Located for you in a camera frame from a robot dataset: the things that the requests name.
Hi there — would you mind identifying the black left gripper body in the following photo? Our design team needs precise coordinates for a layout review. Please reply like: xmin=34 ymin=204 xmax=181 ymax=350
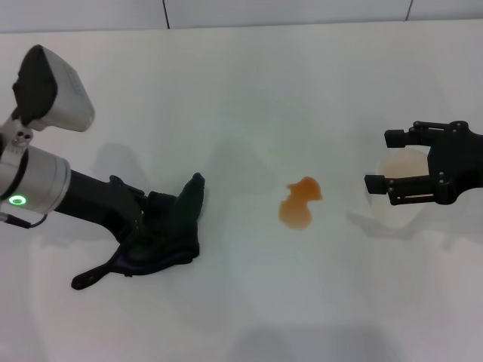
xmin=52 ymin=170 xmax=143 ymax=243

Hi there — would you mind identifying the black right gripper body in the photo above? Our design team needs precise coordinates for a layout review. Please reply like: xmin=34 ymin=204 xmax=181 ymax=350
xmin=427 ymin=125 xmax=483 ymax=205

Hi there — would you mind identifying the dark rag with loop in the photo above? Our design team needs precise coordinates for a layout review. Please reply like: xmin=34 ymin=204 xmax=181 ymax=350
xmin=71 ymin=172 xmax=207 ymax=291

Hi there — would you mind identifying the orange brown liquid stain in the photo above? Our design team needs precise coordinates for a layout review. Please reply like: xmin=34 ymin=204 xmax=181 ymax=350
xmin=278 ymin=176 xmax=324 ymax=232

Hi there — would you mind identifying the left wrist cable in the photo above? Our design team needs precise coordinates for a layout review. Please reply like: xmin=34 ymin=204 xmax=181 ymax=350
xmin=0 ymin=213 xmax=51 ymax=229

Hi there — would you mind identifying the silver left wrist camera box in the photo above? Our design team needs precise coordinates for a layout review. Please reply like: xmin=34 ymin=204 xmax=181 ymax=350
xmin=11 ymin=44 xmax=96 ymax=133

